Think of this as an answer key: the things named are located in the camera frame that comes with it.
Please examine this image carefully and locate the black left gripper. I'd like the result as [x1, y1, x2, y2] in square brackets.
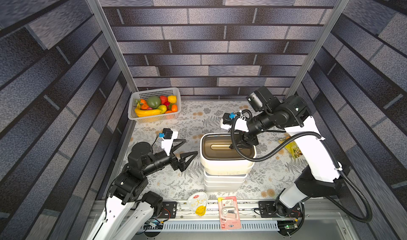
[142, 150, 198, 177]

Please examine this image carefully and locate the dark lid cream tissue box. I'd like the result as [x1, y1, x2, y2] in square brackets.
[204, 171, 248, 179]
[200, 133, 254, 175]

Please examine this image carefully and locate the grey lid tissue box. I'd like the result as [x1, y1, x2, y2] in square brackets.
[204, 182, 243, 189]
[204, 174, 248, 185]
[205, 186, 239, 193]

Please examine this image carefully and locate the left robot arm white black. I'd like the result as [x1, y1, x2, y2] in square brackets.
[88, 139, 198, 240]

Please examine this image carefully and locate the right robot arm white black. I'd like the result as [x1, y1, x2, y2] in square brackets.
[231, 87, 346, 215]

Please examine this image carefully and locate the green snack bag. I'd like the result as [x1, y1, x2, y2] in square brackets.
[278, 136, 303, 159]

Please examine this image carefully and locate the orange toy fruit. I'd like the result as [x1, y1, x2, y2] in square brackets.
[171, 104, 178, 112]

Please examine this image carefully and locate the green toy apple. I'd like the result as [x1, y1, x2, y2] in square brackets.
[157, 104, 167, 114]

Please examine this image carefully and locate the white yellow snack pouch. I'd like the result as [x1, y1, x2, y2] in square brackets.
[187, 192, 208, 217]

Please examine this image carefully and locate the yellow toy pepper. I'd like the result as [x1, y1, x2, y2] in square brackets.
[167, 95, 177, 104]

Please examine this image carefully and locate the red toy fruit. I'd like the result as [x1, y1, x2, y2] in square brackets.
[160, 96, 168, 104]

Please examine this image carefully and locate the white plastic basket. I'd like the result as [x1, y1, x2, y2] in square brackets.
[128, 87, 182, 123]

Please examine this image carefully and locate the yellow toy banana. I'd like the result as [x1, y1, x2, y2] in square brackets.
[134, 108, 162, 117]

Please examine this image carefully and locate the pink stapler blister pack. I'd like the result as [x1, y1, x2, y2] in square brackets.
[218, 196, 242, 230]

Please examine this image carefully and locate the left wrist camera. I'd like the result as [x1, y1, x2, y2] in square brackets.
[159, 128, 179, 156]

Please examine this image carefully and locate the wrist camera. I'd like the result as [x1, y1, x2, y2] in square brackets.
[220, 113, 249, 132]
[159, 128, 179, 156]

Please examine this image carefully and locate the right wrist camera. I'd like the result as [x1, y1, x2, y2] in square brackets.
[220, 113, 249, 132]

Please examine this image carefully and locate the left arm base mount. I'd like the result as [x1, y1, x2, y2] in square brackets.
[152, 201, 178, 220]

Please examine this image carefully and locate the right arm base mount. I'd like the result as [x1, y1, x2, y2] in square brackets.
[258, 200, 303, 219]

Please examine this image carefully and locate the white slotted cable duct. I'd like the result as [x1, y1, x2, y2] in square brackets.
[143, 220, 280, 233]

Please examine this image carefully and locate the aluminium front rail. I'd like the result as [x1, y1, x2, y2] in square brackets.
[88, 198, 350, 222]

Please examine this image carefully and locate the black corrugated cable hose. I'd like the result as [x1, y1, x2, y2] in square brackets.
[230, 109, 373, 224]

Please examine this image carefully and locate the left aluminium frame post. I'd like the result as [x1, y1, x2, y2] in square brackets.
[87, 0, 138, 93]

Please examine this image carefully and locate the aluminium frame post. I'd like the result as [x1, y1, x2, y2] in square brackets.
[87, 0, 138, 93]
[285, 0, 350, 99]

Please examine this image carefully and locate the right aluminium frame post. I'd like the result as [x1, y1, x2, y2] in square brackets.
[285, 0, 350, 99]

